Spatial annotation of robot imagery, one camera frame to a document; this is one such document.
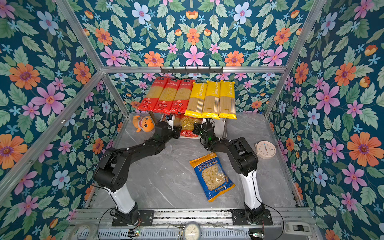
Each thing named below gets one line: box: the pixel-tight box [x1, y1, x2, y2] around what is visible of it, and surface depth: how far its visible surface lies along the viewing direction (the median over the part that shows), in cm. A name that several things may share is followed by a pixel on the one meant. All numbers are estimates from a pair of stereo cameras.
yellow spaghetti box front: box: [201, 80, 221, 120], surface depth 77 cm
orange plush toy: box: [132, 115, 155, 133], surface depth 107 cm
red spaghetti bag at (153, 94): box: [137, 77, 168, 112], surface depth 80 cm
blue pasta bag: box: [189, 152, 236, 203], surface depth 86 cm
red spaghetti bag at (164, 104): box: [153, 78, 181, 115], surface depth 80 cm
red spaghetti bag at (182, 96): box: [169, 79, 195, 115], surface depth 80 cm
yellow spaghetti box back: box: [184, 82, 208, 119], surface depth 78 cm
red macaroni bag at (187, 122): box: [180, 115, 203, 138], surface depth 98 cm
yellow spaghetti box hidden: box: [219, 80, 237, 120], surface depth 78 cm
